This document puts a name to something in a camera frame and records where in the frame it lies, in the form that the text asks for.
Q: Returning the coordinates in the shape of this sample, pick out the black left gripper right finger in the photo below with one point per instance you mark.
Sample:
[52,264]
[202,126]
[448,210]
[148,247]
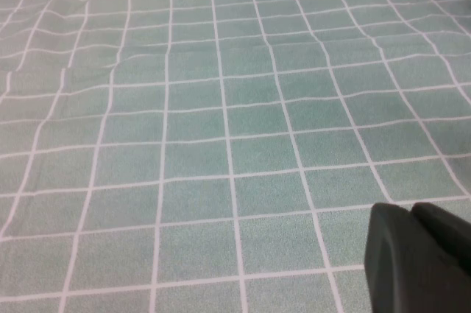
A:
[447,232]

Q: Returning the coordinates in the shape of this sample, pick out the green white-checked tablecloth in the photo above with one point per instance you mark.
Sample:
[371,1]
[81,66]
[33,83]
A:
[206,125]

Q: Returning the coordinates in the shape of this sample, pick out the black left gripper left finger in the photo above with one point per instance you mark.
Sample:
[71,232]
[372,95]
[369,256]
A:
[401,272]

